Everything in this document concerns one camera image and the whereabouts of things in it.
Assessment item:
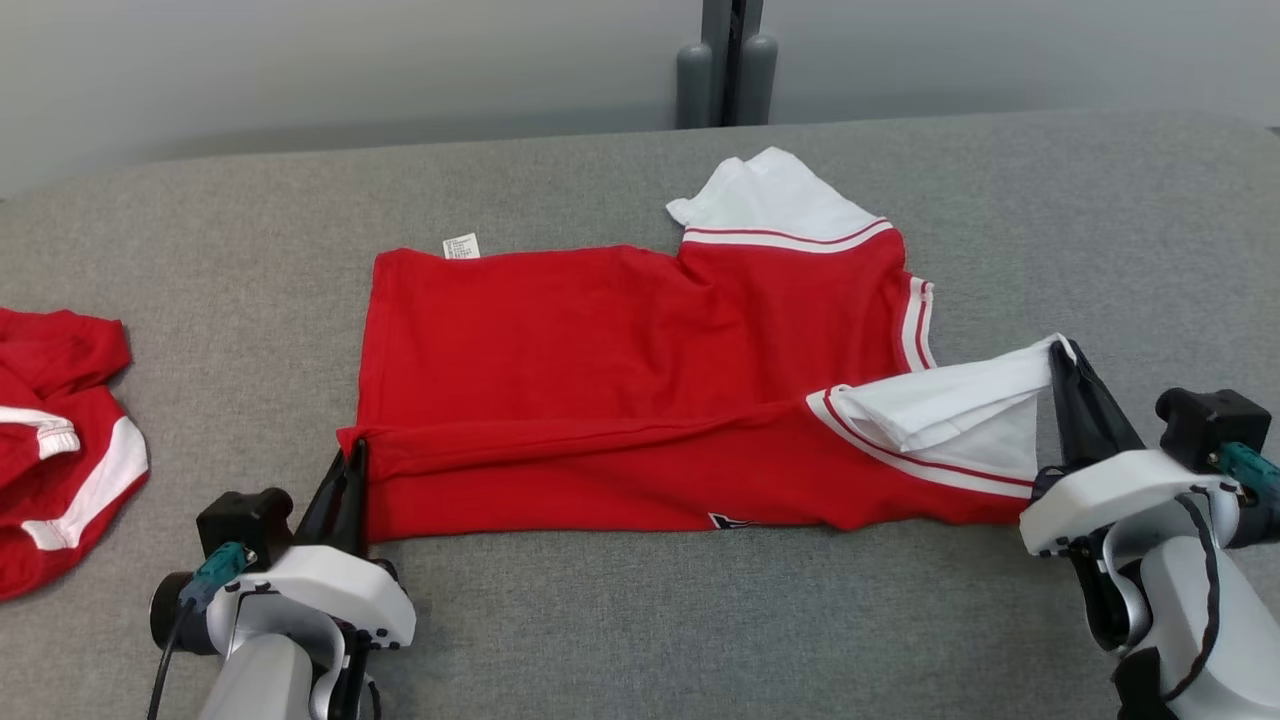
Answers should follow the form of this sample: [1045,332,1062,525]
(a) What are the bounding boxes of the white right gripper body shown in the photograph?
[1019,449,1242,557]

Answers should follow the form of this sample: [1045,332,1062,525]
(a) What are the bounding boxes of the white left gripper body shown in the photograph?
[205,543,417,653]

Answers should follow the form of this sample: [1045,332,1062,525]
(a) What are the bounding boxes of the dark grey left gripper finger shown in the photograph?
[294,448,352,548]
[345,440,370,557]

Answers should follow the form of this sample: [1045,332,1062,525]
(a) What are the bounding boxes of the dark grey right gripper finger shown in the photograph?
[1051,344,1092,470]
[1072,347,1147,464]

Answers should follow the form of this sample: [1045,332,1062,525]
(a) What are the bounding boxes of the red white basketball jersey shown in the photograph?
[338,147,1076,546]

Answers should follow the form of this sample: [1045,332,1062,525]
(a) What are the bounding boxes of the red white shorts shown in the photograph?
[0,308,151,601]

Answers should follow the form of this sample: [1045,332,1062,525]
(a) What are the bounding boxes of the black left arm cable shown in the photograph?
[146,542,253,720]

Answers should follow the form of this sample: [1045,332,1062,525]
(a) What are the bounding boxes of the dark grey wall post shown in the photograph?
[675,0,779,129]

